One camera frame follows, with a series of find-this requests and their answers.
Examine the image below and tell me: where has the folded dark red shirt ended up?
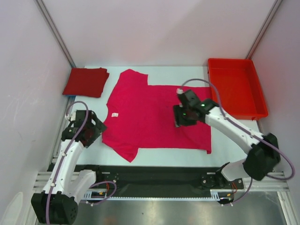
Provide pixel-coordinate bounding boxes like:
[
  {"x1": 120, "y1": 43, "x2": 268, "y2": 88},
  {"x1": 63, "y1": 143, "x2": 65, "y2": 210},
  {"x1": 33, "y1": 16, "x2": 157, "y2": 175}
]
[{"x1": 62, "y1": 67, "x2": 109, "y2": 98}]

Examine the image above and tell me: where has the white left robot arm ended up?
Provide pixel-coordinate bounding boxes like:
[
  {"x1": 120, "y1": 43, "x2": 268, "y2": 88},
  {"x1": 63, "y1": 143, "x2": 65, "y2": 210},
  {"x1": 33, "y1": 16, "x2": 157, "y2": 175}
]
[{"x1": 31, "y1": 110, "x2": 107, "y2": 225}]

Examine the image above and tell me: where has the right corner frame post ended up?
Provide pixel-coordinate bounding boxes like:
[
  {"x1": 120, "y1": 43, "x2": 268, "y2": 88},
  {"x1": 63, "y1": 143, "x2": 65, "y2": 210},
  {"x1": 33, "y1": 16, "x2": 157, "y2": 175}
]
[{"x1": 245, "y1": 0, "x2": 284, "y2": 60}]

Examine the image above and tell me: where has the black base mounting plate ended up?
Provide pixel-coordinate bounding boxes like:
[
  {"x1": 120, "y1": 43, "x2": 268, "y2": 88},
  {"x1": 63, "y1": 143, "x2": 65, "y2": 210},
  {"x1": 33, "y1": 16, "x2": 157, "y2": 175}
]
[{"x1": 46, "y1": 164, "x2": 272, "y2": 198}]

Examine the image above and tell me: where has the corner frame post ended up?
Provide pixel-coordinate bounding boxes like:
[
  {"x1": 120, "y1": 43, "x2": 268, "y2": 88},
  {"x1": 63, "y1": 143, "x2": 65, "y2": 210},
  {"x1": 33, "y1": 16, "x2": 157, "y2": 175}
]
[
  {"x1": 34, "y1": 0, "x2": 76, "y2": 68},
  {"x1": 245, "y1": 0, "x2": 284, "y2": 60}
]

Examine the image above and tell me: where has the red plastic bin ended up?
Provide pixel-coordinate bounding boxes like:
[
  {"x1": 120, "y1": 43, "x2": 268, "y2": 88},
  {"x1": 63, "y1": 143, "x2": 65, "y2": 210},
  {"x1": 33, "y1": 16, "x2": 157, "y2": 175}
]
[{"x1": 208, "y1": 58, "x2": 269, "y2": 120}]

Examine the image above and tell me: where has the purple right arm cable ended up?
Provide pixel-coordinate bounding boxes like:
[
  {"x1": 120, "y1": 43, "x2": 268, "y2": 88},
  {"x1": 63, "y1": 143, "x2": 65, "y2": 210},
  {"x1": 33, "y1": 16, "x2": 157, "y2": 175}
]
[{"x1": 176, "y1": 78, "x2": 295, "y2": 207}]

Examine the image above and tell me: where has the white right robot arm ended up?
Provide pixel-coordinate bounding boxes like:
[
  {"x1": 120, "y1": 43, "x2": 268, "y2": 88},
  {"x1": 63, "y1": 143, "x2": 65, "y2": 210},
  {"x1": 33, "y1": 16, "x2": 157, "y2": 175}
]
[{"x1": 173, "y1": 88, "x2": 281, "y2": 188}]

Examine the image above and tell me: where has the grey slotted cable duct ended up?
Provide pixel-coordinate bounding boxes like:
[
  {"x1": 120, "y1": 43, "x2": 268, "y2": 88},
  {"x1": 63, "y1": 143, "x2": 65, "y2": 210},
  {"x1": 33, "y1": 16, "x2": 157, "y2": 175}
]
[{"x1": 82, "y1": 190, "x2": 107, "y2": 201}]

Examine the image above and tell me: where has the left corner frame post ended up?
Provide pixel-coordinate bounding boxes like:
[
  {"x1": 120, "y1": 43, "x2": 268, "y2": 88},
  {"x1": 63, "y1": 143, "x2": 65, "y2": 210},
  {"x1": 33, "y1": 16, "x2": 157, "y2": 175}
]
[{"x1": 34, "y1": 0, "x2": 76, "y2": 68}]

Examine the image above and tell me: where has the pink t shirt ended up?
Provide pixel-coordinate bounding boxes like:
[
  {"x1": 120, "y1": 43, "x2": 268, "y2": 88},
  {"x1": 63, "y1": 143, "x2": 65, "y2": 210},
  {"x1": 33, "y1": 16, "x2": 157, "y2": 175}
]
[{"x1": 102, "y1": 69, "x2": 212, "y2": 162}]

